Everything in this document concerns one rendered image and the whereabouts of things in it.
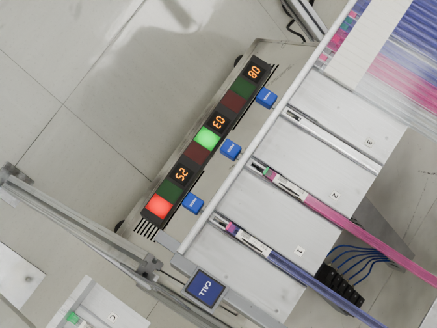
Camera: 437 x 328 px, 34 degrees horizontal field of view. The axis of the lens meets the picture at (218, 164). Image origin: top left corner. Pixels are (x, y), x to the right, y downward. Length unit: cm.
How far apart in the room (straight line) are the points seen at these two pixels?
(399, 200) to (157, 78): 71
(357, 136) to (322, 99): 9
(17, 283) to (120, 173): 38
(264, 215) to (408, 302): 71
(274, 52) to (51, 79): 58
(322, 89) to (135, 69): 75
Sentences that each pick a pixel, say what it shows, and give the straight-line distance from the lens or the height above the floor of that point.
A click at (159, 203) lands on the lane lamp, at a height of 66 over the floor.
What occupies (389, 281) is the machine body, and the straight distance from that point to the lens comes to 171.
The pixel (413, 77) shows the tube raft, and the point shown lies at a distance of 126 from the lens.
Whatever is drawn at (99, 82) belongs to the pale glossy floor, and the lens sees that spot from 182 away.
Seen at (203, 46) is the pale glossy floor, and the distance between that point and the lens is 197.
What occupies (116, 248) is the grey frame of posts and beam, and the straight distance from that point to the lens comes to 129.
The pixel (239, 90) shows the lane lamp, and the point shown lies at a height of 66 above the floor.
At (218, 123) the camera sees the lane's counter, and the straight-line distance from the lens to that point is 120.
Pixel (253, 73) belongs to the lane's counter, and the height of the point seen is 66.
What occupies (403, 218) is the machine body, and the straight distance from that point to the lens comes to 168.
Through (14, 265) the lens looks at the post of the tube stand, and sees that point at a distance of 182.
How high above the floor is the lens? 160
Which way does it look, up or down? 51 degrees down
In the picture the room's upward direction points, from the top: 108 degrees clockwise
